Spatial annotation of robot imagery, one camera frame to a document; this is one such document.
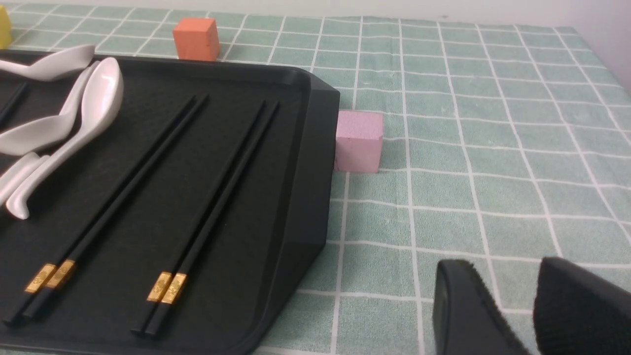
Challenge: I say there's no white ceramic spoon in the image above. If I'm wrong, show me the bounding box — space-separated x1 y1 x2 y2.
0 61 100 156
6 57 124 219
0 151 50 205
0 45 96 81

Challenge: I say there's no orange foam cube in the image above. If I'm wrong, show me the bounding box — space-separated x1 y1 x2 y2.
172 18 220 62

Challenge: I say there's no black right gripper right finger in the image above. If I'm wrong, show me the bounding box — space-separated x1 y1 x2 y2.
533 257 631 355

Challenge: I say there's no yellow foam cube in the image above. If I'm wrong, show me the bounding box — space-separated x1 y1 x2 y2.
0 5 13 50

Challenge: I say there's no pink foam cube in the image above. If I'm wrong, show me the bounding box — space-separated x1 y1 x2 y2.
334 110 384 174

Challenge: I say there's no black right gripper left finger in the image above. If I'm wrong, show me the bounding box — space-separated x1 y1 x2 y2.
432 260 530 355

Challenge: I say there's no black plastic tray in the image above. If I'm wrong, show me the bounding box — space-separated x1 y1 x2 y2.
1 56 341 355

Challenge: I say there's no green checkered tablecloth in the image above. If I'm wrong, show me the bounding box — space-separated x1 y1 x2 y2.
2 0 631 355

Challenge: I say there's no black chopstick gold band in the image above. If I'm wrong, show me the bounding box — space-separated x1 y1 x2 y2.
144 102 280 339
20 96 210 319
131 100 267 335
2 95 198 326

